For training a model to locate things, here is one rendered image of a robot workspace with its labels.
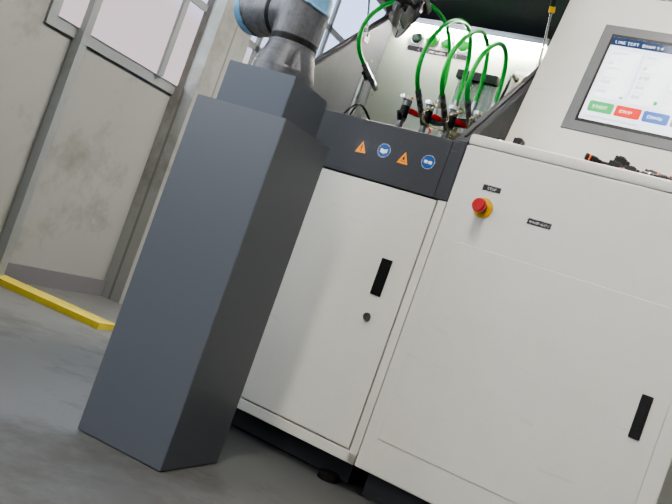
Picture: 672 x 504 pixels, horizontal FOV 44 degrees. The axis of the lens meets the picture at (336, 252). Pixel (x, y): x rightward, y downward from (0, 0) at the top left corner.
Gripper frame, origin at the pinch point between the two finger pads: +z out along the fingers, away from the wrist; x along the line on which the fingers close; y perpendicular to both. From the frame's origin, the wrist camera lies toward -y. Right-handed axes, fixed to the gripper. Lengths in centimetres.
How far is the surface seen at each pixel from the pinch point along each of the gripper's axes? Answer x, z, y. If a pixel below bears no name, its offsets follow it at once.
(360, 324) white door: 23, 81, 6
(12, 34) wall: -167, 26, -4
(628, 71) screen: 59, -9, -23
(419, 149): 22.0, 31.7, 6.4
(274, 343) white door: 0, 94, 6
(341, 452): 30, 113, 6
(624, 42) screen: 55, -18, -25
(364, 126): 3.6, 29.3, 6.5
